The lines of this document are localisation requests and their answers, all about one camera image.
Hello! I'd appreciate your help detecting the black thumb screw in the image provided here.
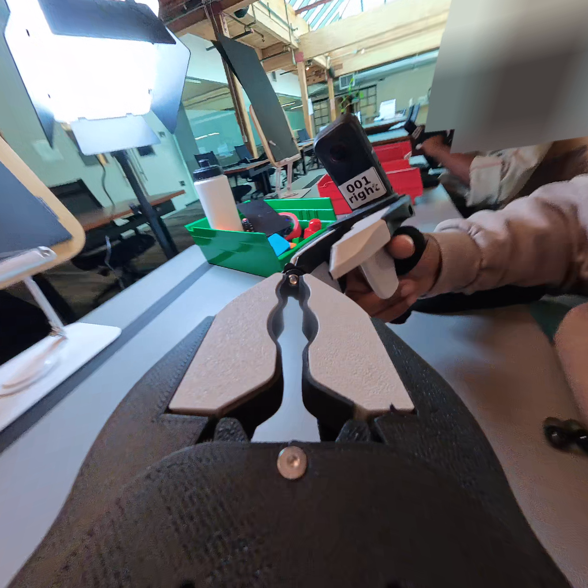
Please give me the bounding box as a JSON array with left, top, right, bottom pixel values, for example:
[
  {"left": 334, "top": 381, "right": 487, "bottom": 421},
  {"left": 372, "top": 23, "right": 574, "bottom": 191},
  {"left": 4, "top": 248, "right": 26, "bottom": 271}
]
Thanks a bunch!
[{"left": 282, "top": 263, "right": 304, "bottom": 295}]

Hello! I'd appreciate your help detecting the green potted plant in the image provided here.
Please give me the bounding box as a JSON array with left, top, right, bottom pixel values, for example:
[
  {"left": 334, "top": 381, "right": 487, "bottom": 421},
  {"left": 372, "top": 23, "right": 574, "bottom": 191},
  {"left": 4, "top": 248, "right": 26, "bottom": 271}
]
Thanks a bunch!
[{"left": 340, "top": 76, "right": 364, "bottom": 113}]

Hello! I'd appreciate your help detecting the wooden office desk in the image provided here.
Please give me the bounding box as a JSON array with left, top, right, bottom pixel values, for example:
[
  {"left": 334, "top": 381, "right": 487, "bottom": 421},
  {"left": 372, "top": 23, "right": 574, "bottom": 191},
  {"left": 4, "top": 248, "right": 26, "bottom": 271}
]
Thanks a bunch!
[{"left": 69, "top": 190, "right": 186, "bottom": 230}]

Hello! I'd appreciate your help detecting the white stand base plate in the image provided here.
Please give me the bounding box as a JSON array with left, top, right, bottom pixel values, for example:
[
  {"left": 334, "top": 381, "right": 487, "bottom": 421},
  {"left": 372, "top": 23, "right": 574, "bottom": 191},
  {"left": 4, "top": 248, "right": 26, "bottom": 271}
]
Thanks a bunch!
[{"left": 0, "top": 322, "right": 122, "bottom": 430}]

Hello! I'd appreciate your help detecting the black earbud cable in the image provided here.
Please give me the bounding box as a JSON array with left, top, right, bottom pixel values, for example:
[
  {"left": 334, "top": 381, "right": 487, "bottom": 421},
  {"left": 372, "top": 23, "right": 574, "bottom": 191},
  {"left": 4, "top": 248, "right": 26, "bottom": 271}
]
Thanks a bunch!
[{"left": 543, "top": 417, "right": 588, "bottom": 453}]

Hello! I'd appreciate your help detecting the person's right forearm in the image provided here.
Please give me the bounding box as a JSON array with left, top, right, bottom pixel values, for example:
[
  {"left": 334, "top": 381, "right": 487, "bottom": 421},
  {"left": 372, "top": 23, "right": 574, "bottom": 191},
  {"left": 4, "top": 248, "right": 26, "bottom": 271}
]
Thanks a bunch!
[{"left": 427, "top": 177, "right": 588, "bottom": 299}]

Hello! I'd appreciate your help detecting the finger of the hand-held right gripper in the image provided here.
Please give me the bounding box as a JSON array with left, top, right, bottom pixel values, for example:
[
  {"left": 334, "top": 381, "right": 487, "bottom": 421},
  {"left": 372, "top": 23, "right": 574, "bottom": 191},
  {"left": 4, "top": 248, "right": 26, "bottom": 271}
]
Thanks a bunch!
[
  {"left": 329, "top": 216, "right": 392, "bottom": 280},
  {"left": 291, "top": 226, "right": 341, "bottom": 274}
]

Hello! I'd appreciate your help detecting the black flat pad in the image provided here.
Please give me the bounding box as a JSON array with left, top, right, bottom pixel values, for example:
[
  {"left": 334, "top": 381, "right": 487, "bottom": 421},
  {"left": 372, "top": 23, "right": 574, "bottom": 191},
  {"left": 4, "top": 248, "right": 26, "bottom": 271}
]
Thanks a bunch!
[{"left": 236, "top": 199, "right": 295, "bottom": 236}]

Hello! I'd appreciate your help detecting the red tape roll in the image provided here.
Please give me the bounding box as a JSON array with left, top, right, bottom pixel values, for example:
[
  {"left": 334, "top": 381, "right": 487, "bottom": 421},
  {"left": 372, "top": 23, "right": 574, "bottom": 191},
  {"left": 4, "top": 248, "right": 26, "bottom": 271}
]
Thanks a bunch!
[{"left": 278, "top": 212, "right": 302, "bottom": 242}]

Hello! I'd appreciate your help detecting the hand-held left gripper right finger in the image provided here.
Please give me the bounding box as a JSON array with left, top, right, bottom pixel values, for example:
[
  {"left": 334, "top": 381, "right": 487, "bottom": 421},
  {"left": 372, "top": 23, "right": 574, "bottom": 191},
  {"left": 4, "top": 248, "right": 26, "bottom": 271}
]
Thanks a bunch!
[{"left": 299, "top": 274, "right": 415, "bottom": 441}]

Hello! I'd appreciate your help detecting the red plastic bin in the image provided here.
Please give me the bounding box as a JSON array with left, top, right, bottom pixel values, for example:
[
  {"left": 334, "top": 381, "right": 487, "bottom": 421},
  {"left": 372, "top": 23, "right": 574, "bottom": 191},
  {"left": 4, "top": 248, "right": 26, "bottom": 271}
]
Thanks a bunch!
[
  {"left": 372, "top": 140, "right": 413, "bottom": 161},
  {"left": 317, "top": 168, "right": 424, "bottom": 216}
]

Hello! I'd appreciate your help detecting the black office chair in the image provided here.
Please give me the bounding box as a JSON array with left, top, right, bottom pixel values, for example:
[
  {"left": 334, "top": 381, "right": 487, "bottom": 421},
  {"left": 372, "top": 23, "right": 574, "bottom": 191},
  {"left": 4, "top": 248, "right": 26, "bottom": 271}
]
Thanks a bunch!
[{"left": 48, "top": 179, "right": 157, "bottom": 276}]

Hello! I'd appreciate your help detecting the black light stand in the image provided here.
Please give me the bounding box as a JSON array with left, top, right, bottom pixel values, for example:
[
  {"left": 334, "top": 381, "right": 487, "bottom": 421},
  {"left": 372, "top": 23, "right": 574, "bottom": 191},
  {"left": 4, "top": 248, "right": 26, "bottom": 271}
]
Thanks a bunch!
[{"left": 112, "top": 152, "right": 180, "bottom": 260}]

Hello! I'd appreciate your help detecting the studio light panel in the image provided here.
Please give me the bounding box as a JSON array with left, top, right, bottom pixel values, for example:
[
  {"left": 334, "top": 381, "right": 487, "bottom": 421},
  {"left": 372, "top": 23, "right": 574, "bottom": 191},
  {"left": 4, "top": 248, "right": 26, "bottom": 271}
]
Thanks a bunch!
[{"left": 0, "top": 0, "right": 191, "bottom": 154}]

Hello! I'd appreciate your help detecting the white bottle black lid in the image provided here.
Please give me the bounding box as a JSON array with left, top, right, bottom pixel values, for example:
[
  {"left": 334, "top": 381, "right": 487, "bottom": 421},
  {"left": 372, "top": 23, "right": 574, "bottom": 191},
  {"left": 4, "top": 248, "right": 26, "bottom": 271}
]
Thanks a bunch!
[{"left": 193, "top": 159, "right": 244, "bottom": 232}]

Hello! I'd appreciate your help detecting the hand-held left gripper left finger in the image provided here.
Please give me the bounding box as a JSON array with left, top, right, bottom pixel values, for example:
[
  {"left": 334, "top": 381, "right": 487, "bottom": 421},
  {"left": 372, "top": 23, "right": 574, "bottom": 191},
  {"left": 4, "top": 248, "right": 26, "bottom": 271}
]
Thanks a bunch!
[{"left": 168, "top": 274, "right": 284, "bottom": 440}]

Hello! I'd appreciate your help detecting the long dark work table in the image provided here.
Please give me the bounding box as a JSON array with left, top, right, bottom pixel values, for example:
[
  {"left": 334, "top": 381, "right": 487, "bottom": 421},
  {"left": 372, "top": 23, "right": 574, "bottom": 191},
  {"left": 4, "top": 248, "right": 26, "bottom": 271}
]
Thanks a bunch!
[{"left": 363, "top": 117, "right": 428, "bottom": 144}]

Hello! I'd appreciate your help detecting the green plastic bin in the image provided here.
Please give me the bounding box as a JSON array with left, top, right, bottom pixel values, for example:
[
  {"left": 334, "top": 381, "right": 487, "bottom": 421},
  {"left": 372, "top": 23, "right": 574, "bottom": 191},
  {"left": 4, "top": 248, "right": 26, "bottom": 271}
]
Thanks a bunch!
[{"left": 185, "top": 198, "right": 341, "bottom": 277}]

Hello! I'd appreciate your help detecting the person's right hand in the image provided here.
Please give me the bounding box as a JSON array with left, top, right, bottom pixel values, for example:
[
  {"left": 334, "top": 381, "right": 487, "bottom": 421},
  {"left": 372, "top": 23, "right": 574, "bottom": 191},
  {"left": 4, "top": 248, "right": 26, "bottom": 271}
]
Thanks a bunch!
[{"left": 341, "top": 233, "right": 443, "bottom": 323}]

